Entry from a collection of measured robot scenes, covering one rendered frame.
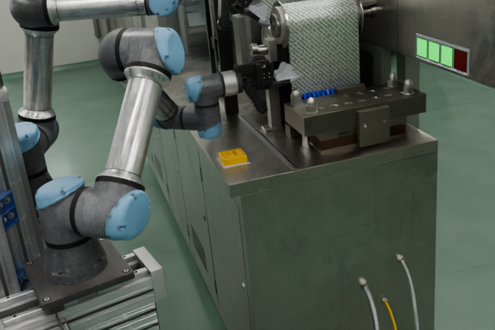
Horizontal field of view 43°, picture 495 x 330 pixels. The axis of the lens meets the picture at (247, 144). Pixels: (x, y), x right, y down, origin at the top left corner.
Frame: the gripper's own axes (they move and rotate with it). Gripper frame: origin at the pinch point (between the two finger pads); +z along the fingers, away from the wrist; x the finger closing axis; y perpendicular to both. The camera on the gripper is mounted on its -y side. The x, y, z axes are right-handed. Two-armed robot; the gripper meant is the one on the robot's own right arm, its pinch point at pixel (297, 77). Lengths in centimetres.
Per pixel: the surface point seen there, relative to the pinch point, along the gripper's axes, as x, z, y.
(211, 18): 43.7, -15.0, 14.4
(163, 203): 157, -29, -109
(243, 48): 74, 5, -5
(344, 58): -0.3, 16.3, 3.6
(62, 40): 556, -65, -76
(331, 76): -0.3, 11.4, -1.3
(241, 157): -13.5, -24.1, -16.9
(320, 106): -13.2, 1.6, -6.0
